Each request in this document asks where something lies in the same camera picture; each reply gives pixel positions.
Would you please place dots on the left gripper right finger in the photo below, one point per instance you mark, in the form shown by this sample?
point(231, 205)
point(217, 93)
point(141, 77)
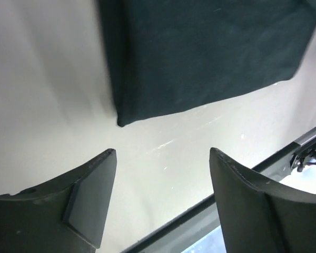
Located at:
point(258, 214)

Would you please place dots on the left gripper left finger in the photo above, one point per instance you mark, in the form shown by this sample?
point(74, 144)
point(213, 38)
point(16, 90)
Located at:
point(65, 214)

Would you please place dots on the black t shirt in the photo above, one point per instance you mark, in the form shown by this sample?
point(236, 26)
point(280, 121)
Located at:
point(167, 57)

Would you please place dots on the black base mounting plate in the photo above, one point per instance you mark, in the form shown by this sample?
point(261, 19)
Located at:
point(199, 229)

